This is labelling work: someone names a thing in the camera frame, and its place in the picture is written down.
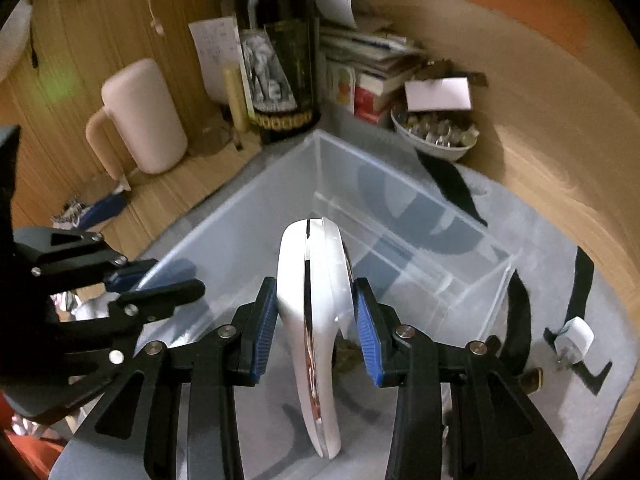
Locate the white bowl of trinkets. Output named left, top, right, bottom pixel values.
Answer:
left=390, top=105, right=480, bottom=162

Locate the pink mug with handle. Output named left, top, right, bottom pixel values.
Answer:
left=85, top=58, right=188, bottom=183

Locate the white paper note sheet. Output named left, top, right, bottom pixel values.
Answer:
left=189, top=16, right=239, bottom=104

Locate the stack of books and papers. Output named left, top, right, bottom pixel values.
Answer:
left=319, top=18, right=427, bottom=127

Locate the white handheld massager device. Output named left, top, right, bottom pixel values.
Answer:
left=277, top=217, right=354, bottom=460

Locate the dark wine bottle elephant label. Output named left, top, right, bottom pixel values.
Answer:
left=234, top=0, right=320, bottom=145

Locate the clear plastic storage bin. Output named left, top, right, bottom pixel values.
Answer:
left=141, top=131, right=514, bottom=479

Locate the small white card box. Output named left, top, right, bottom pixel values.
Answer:
left=405, top=77, right=473, bottom=112

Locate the white fluffy pompom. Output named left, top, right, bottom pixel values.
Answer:
left=0, top=0, right=32, bottom=81

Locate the white power adapter plug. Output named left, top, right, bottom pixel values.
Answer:
left=553, top=316, right=594, bottom=370

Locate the black gold perfume tube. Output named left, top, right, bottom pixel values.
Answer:
left=518, top=367, right=544, bottom=394

